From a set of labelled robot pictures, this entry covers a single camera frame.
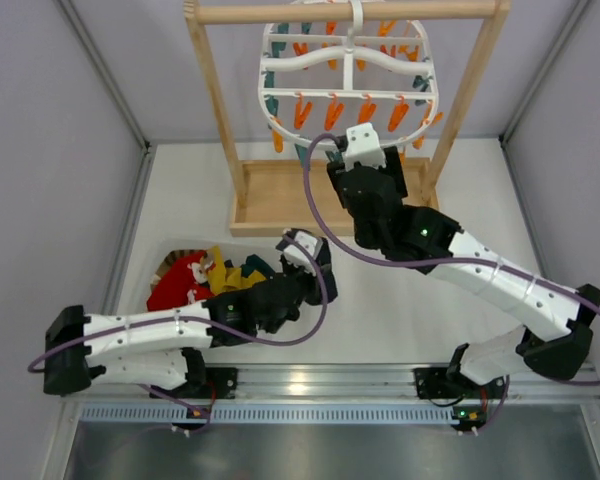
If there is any teal sock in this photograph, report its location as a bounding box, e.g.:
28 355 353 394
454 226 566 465
241 254 275 278

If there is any mustard sock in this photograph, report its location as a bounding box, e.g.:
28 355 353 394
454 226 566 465
204 246 266 295

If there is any red sock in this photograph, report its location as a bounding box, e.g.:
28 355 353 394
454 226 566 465
146 250 214 312

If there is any white round clip hanger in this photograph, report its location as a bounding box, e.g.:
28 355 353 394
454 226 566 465
257 17 444 153

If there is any dark navy sock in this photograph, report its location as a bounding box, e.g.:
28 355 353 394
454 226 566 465
306 237 338 306

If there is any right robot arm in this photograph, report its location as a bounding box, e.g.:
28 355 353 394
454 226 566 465
327 147 600 388

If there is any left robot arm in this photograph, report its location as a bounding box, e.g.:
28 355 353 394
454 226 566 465
30 229 337 396

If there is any wooden hanger stand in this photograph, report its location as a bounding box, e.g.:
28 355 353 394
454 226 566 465
183 1 511 237

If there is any white plastic basket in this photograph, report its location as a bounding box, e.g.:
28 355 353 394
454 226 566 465
144 238 294 321

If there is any brown striped sock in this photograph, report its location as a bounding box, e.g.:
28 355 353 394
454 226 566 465
149 249 197 290

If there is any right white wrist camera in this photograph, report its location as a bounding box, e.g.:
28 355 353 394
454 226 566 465
335 122 386 171

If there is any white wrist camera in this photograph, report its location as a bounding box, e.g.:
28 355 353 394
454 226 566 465
335 122 386 171
276 228 323 276

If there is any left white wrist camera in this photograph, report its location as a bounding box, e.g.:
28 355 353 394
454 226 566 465
276 228 323 276

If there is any aluminium rail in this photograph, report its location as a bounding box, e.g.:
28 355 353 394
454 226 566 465
70 365 600 433

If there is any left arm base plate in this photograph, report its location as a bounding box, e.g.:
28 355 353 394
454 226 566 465
153 367 238 400

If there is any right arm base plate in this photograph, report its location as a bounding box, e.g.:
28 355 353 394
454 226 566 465
413 367 505 406

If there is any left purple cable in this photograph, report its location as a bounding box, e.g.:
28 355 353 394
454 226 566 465
26 232 330 434

